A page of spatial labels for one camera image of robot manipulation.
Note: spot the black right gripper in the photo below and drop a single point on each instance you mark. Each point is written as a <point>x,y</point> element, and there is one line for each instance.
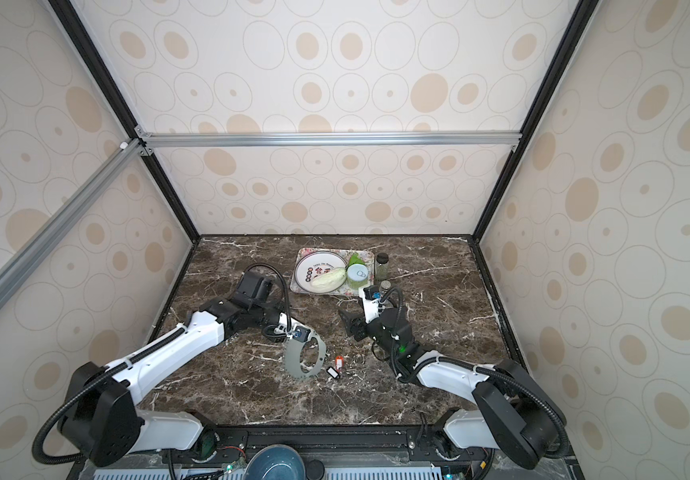
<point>348,324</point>

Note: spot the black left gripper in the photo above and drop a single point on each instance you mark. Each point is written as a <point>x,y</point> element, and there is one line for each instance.
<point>274,336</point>

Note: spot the black key tag with key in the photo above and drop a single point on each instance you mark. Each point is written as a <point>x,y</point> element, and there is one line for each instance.
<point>334,373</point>

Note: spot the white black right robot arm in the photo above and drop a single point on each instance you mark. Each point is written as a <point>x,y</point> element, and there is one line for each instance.
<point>511,412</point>

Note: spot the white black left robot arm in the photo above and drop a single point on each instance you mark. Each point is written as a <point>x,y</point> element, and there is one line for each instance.
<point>100,419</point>

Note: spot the pale green toy cabbage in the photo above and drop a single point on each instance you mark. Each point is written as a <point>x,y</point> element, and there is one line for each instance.
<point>328,282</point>

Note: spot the green tin can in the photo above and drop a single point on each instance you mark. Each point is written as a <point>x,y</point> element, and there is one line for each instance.
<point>358,276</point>

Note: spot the small clear glass jar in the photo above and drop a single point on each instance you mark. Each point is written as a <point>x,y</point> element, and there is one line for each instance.
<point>385,286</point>

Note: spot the green toy leaf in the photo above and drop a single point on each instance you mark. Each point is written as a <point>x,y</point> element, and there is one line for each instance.
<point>355,259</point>

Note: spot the dark lid glass jar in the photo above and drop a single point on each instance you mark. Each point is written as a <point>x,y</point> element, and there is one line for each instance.
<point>381,269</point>

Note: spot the white plate with red text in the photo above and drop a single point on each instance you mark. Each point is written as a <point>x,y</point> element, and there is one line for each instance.
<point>315,264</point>

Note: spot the blue ceramic bowl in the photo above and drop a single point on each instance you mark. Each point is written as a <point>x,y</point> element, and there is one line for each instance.
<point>276,462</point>

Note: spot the silver aluminium crossbar back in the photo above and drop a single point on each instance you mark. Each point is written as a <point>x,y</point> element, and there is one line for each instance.
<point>330,139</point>

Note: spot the silver aluminium crossbar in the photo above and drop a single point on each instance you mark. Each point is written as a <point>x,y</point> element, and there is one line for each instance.
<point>330,139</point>
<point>29,258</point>

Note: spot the silver aluminium crossbar left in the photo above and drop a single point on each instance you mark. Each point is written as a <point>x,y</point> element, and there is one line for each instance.
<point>29,258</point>

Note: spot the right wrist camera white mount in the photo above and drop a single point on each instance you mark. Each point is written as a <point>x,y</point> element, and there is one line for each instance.
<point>370,296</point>

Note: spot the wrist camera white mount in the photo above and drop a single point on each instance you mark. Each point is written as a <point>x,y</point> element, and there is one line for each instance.
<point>299,333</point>
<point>370,296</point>

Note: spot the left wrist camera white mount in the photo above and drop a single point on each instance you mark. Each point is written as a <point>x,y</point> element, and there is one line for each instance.
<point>299,333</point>

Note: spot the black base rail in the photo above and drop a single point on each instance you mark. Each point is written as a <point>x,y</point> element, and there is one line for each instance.
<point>333,452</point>

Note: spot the black corner frame post left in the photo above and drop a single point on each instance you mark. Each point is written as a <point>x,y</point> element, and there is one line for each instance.
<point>68,18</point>

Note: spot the black corner frame post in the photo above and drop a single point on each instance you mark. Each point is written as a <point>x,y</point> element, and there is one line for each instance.
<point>68,18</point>
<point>566,48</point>

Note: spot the black corner frame post right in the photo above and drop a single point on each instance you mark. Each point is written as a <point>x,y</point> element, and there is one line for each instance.
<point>566,48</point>

